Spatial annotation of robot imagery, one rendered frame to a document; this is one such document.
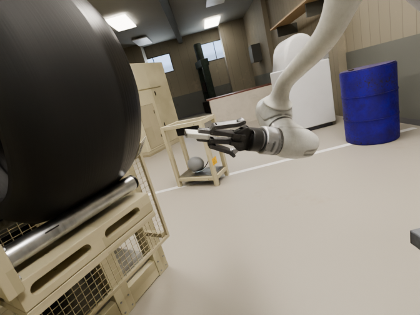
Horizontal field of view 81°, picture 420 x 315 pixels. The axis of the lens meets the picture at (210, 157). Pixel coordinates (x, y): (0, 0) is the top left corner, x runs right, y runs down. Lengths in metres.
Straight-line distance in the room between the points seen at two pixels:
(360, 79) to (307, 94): 1.26
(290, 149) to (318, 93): 3.72
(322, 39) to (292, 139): 0.28
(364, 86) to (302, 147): 2.56
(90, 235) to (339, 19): 0.74
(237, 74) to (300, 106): 8.03
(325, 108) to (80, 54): 4.25
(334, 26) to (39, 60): 0.60
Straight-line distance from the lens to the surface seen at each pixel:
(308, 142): 0.83
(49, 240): 0.63
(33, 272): 0.60
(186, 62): 12.66
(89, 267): 0.66
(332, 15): 0.68
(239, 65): 12.20
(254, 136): 0.74
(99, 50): 0.59
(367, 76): 3.32
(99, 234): 0.66
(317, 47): 0.71
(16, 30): 0.53
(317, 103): 4.49
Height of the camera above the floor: 1.10
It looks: 15 degrees down
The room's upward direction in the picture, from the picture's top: 15 degrees counter-clockwise
